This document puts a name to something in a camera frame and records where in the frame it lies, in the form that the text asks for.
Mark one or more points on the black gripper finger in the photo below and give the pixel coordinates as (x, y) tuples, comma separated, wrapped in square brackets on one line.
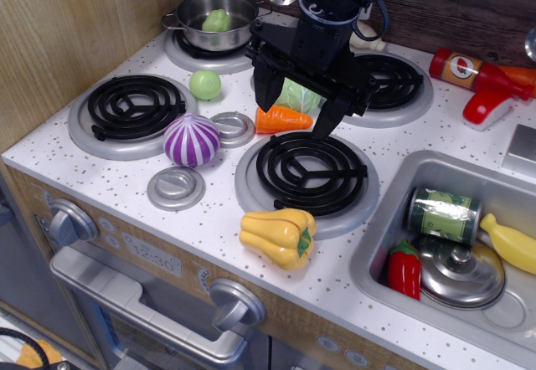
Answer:
[(268, 84), (331, 114)]

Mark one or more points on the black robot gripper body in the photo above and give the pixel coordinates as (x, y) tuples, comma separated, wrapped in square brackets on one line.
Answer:
[(315, 55)]

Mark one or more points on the green toy broccoli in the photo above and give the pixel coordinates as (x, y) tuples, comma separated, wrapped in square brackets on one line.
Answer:
[(217, 20)]

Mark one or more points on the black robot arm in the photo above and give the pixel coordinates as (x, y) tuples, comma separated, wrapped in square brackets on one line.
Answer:
[(336, 12)]

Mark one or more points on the green toy cabbage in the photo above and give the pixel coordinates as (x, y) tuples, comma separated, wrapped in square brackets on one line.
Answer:
[(298, 98)]

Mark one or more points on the orange toy carrot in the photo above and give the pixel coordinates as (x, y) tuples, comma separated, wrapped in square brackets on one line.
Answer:
[(280, 118)]

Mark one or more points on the silver stove top knob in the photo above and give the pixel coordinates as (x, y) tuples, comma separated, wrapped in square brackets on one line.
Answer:
[(235, 129), (176, 189)]

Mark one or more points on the white toy bottle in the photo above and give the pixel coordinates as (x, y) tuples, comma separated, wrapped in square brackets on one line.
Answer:
[(373, 42)]

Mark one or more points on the light green toy apple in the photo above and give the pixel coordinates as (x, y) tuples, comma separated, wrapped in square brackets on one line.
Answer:
[(205, 84)]

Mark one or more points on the front right black burner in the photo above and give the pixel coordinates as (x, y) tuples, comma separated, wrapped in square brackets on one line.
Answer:
[(331, 179)]

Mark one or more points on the black burner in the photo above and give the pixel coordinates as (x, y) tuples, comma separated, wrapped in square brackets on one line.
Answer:
[(405, 92), (124, 118), (331, 179), (192, 49)]

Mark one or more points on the rear right black burner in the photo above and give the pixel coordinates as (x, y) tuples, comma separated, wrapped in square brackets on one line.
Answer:
[(405, 92)]

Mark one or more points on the small steel pot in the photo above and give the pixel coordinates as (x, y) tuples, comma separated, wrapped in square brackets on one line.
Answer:
[(188, 17)]

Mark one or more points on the purple striped toy onion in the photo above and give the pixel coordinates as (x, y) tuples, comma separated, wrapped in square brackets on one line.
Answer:
[(191, 140)]

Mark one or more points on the rear left black burner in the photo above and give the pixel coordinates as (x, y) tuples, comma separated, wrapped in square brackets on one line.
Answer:
[(192, 49)]

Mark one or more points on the yellow toy bell pepper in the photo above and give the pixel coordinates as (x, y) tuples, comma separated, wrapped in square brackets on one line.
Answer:
[(285, 237)]

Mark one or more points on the red toy ketchup bottle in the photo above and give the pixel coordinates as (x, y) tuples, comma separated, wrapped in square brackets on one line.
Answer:
[(474, 74)]

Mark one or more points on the front left black burner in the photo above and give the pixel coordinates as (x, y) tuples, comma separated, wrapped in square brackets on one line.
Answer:
[(124, 118)]

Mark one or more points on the green labelled toy can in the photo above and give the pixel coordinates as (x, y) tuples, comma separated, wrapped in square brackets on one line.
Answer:
[(444, 215)]

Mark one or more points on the red toy chili pepper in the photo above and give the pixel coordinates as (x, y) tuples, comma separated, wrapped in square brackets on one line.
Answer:
[(404, 269)]

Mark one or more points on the silver faucet base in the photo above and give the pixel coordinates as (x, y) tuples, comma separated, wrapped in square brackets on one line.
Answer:
[(520, 155)]

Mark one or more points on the orange toy food piece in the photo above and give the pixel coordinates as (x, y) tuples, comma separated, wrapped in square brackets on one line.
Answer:
[(521, 75)]

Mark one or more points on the oven clock display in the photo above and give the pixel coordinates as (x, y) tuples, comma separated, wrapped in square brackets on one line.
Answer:
[(153, 255)]

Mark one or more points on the steel pot lid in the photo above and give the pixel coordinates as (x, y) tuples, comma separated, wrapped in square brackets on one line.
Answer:
[(458, 275)]

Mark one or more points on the silver hanging utensil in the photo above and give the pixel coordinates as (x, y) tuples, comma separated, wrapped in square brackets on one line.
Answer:
[(530, 44)]

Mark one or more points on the right silver oven knob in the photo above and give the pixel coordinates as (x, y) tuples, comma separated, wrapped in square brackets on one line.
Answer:
[(234, 305)]

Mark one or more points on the silver oven knob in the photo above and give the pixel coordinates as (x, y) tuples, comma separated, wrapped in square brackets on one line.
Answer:
[(234, 305), (70, 223)]

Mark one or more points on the yellow toy banana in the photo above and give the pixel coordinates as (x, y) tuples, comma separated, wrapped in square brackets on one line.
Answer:
[(517, 248)]

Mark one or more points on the left silver oven knob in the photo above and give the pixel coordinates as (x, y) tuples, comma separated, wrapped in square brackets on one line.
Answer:
[(70, 223)]

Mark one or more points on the silver toy sink basin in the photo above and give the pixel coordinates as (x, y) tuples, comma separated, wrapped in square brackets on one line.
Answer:
[(476, 310)]

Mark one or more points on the yellow toy on floor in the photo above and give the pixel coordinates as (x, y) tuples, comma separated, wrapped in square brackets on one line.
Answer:
[(29, 358)]

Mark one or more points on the silver oven door handle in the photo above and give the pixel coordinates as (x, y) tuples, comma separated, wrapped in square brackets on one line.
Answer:
[(133, 330)]

